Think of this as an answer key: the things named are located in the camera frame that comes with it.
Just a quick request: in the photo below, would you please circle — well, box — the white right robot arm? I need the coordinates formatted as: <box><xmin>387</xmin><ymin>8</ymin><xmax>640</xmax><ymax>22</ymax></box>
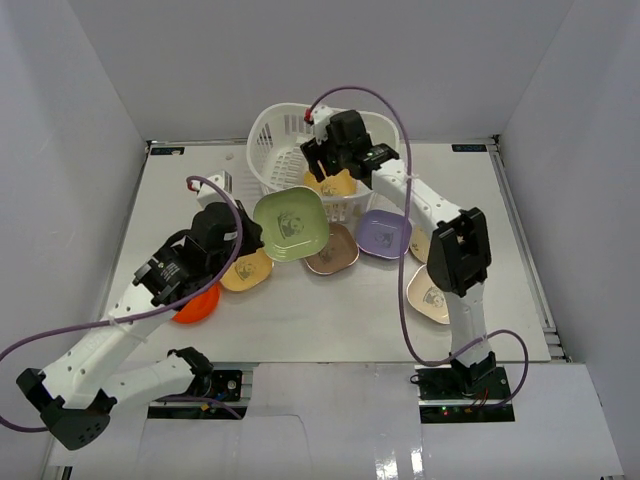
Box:
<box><xmin>301</xmin><ymin>105</ymin><xmax>496</xmax><ymax>399</ymax></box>

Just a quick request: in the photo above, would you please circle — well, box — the purple square panda plate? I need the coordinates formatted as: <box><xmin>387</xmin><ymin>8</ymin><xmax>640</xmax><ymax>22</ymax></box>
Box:
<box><xmin>355</xmin><ymin>209</ymin><xmax>412</xmax><ymax>260</ymax></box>

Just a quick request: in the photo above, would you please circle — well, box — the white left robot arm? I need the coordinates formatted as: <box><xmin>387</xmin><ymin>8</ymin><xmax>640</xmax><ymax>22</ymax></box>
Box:
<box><xmin>16</xmin><ymin>202</ymin><xmax>263</xmax><ymax>451</ymax></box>

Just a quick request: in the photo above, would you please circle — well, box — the beige round floral plate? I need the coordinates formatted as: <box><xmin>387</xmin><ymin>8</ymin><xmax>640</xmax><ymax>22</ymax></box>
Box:
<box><xmin>409</xmin><ymin>226</ymin><xmax>429</xmax><ymax>264</ymax></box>

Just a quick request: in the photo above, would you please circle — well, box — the brown square panda plate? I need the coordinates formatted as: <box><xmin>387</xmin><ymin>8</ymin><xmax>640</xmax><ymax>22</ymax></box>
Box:
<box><xmin>304</xmin><ymin>223</ymin><xmax>359</xmax><ymax>276</ymax></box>

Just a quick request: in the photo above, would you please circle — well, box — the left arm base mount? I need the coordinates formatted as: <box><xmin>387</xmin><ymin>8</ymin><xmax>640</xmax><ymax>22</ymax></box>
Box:
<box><xmin>173</xmin><ymin>369</ymin><xmax>247</xmax><ymax>420</ymax></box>

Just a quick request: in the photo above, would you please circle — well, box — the orange round plate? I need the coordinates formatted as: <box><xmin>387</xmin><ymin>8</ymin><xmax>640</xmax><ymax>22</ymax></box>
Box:
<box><xmin>171</xmin><ymin>284</ymin><xmax>220</xmax><ymax>325</ymax></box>

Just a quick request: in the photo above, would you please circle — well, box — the cream square panda plate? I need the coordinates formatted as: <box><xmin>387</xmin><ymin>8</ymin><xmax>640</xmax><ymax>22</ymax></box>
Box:
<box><xmin>406</xmin><ymin>265</ymin><xmax>450</xmax><ymax>325</ymax></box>

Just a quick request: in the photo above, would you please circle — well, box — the white plastic dish bin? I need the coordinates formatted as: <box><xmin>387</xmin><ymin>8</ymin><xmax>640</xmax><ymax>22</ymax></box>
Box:
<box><xmin>247</xmin><ymin>103</ymin><xmax>372</xmax><ymax>224</ymax></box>

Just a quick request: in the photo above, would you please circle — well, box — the green square panda plate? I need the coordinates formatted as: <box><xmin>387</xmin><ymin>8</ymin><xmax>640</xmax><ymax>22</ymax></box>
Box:
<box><xmin>253</xmin><ymin>186</ymin><xmax>330</xmax><ymax>263</ymax></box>

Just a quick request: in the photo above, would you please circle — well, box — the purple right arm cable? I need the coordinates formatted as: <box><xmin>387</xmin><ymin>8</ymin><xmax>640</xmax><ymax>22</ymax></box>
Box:
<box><xmin>305</xmin><ymin>85</ymin><xmax>530</xmax><ymax>409</ymax></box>

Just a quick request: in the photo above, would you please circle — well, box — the yellow square panda plate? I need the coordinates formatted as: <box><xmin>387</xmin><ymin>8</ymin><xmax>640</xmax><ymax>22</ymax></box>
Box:
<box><xmin>303</xmin><ymin>169</ymin><xmax>357</xmax><ymax>197</ymax></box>

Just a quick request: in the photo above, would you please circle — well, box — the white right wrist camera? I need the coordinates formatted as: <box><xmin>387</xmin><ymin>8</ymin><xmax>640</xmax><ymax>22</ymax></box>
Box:
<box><xmin>305</xmin><ymin>104</ymin><xmax>334</xmax><ymax>145</ymax></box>

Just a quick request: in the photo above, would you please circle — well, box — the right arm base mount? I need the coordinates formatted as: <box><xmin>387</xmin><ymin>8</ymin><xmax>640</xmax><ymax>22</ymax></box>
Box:
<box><xmin>409</xmin><ymin>367</ymin><xmax>515</xmax><ymax>425</ymax></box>

